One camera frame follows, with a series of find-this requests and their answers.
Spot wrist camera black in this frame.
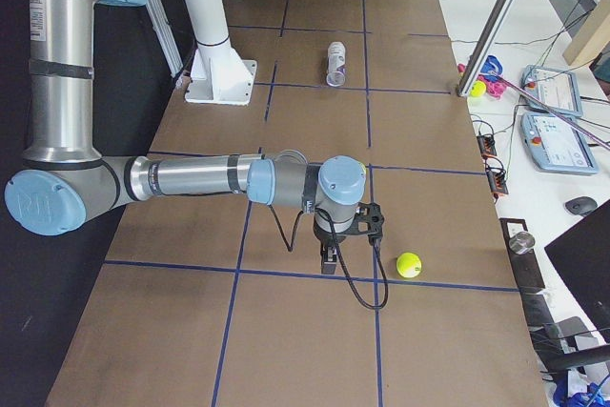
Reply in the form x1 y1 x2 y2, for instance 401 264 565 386
352 202 385 246

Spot teach pendant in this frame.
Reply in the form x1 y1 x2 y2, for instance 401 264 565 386
521 65 583 118
520 112 599 175

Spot lower teach pendant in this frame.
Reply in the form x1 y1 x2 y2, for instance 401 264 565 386
520 112 599 175

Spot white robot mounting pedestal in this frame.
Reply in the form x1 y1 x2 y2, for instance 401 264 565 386
185 0 257 106

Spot clear tennis ball can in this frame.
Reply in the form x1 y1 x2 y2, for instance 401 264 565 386
326 41 346 87

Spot small metal cup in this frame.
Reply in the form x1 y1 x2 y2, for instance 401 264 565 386
508 231 536 254

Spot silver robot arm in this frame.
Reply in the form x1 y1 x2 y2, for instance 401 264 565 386
4 0 383 274

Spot black computer mouse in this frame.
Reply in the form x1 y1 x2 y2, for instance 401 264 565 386
564 196 598 217

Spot spare yellow tennis ball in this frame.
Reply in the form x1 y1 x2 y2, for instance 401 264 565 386
469 80 487 97

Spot pink cloth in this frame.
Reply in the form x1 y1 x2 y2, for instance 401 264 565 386
477 73 506 99

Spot aluminium frame post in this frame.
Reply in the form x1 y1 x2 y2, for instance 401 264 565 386
457 0 515 97

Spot upper teach pendant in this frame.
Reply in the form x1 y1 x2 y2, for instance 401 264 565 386
521 65 583 118

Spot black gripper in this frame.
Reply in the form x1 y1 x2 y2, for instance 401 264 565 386
314 218 351 275

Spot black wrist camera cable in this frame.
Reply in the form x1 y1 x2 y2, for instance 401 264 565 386
269 204 389 310

